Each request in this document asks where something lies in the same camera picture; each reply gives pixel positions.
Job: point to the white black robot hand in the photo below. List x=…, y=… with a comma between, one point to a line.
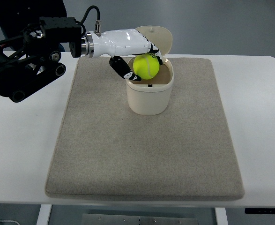
x=116, y=44

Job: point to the yellow tennis ball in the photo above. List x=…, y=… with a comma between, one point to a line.
x=146, y=66

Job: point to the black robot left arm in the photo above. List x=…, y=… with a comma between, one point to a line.
x=31, y=61

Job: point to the cream lidded plastic bin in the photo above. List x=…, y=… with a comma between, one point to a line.
x=151, y=97

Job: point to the grey fabric mat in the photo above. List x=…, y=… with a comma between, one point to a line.
x=105, y=151

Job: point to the white table leg left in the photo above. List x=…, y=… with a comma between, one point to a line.
x=44, y=214

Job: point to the white table leg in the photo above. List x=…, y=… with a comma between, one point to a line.
x=44, y=214
x=221, y=216

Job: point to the white table leg right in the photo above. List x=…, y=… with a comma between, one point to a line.
x=221, y=216

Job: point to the black table control panel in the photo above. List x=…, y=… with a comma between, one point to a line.
x=264, y=211

